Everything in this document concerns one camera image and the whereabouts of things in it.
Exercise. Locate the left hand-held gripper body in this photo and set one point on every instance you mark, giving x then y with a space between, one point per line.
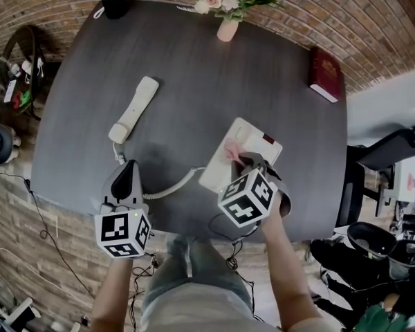
115 228

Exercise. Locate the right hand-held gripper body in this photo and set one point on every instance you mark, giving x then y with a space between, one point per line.
245 199

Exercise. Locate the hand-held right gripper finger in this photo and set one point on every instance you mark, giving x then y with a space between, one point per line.
237 173
254 159

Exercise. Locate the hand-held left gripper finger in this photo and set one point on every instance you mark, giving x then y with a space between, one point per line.
139 189
107 190

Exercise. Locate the white telephone base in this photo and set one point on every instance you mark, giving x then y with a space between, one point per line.
216 175

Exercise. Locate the pink cloth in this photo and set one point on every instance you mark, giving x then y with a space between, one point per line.
233 149

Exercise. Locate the person's right forearm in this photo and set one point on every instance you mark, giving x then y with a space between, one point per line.
290 282

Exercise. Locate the person's left forearm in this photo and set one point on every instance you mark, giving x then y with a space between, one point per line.
114 296

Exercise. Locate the white telephone handset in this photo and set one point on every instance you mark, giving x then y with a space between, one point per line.
135 109

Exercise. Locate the white smartphone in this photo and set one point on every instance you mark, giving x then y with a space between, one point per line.
9 91

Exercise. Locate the person's denim shorts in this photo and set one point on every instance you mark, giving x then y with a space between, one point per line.
200 272

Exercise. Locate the black office chair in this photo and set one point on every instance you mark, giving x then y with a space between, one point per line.
352 192

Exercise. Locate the red hardcover book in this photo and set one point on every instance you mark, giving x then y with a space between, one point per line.
325 71

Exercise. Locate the person's beige shirt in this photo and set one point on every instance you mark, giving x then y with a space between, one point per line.
211 316

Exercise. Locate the red green toy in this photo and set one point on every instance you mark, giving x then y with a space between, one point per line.
22 99

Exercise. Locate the black rounded case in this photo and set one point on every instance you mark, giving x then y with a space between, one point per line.
370 233

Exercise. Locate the brown wicker chair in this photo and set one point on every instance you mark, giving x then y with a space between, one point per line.
34 81

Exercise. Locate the pink vase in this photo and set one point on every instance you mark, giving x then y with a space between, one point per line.
226 31

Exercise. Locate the small white container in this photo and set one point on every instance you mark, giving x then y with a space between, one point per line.
26 67

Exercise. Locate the small clear bottle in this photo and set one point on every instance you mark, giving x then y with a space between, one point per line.
14 70

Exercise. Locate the white desk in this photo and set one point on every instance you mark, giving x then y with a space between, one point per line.
409 164

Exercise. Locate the small pink object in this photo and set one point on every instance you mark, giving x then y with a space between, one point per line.
412 181

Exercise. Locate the black cylinder speaker white top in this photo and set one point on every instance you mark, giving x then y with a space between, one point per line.
114 3

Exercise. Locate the white desk frame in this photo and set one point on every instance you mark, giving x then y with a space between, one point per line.
19 315

